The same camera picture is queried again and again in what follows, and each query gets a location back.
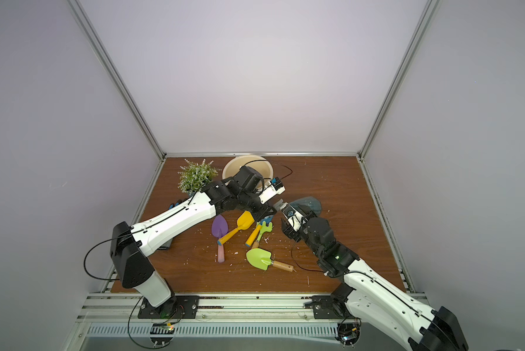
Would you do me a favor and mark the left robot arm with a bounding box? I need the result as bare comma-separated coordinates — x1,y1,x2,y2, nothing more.
110,165,285,313

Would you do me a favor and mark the blue rake yellow handle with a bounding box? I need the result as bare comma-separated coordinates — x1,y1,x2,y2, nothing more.
245,216,272,247

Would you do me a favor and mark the purple trowel pink handle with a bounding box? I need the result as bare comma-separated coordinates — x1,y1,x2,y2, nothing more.
211,215,228,263

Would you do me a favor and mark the blue gardening glove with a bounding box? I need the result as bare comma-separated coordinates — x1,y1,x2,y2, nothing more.
158,200,183,251

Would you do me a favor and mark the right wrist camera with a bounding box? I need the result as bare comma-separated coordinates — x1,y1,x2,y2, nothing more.
286,210,303,231

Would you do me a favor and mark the artificial green potted plant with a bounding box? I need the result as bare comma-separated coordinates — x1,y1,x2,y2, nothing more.
178,159,219,195

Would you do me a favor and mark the cream plastic bucket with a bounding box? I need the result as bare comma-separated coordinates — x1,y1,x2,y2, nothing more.
222,154,274,186

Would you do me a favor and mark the aluminium front rail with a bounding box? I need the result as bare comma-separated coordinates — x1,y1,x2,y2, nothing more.
77,292,327,323

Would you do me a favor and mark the yellow plastic scoop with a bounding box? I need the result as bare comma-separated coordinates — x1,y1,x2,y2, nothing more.
217,211,255,246

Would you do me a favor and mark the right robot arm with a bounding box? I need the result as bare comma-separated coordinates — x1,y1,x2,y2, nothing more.
280,203,469,350

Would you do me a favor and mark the teal spray bottle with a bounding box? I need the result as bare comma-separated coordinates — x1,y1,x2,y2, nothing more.
274,197,322,216

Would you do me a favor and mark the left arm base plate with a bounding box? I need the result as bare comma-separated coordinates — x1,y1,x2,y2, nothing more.
138,295,200,320

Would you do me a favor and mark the green rake wooden handle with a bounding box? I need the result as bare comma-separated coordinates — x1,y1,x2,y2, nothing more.
252,222,273,249

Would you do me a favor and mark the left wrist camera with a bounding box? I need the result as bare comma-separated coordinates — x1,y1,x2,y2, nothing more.
259,177,285,204

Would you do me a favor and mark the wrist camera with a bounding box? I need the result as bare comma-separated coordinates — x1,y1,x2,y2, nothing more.
286,210,303,231
259,177,285,204

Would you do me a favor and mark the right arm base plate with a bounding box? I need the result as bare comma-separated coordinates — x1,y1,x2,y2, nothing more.
304,295,353,320

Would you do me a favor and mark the green trowel wooden handle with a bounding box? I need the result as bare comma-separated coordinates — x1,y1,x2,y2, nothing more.
246,248,295,272

